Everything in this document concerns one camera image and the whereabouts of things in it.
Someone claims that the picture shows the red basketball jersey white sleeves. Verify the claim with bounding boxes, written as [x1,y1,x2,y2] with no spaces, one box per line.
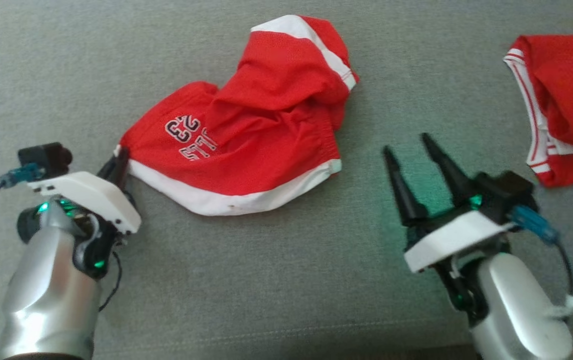
[503,34,573,189]

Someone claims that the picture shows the black cable teal plug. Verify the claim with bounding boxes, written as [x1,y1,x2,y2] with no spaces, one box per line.
[510,204,573,360]
[0,162,46,359]

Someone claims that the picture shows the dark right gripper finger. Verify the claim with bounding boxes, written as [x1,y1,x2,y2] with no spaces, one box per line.
[382,146,430,227]
[420,132,475,206]

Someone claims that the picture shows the red shorts white stripes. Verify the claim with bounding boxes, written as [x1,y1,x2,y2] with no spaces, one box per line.
[113,14,360,217]

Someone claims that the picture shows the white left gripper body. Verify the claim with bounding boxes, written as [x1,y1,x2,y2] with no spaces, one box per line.
[27,171,142,235]

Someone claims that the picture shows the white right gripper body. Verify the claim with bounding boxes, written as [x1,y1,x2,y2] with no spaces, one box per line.
[404,210,517,273]

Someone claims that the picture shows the right black cable teal plug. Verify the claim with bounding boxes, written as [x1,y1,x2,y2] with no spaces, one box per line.
[510,204,573,360]

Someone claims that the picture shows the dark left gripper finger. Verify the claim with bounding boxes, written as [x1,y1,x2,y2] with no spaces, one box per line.
[109,146,130,191]
[97,156,118,182]

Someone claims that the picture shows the left black cable teal plug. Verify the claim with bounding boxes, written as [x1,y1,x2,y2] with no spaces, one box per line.
[0,162,46,359]

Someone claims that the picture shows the large grey sofa ottoman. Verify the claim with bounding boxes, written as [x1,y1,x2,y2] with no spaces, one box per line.
[0,0,573,360]

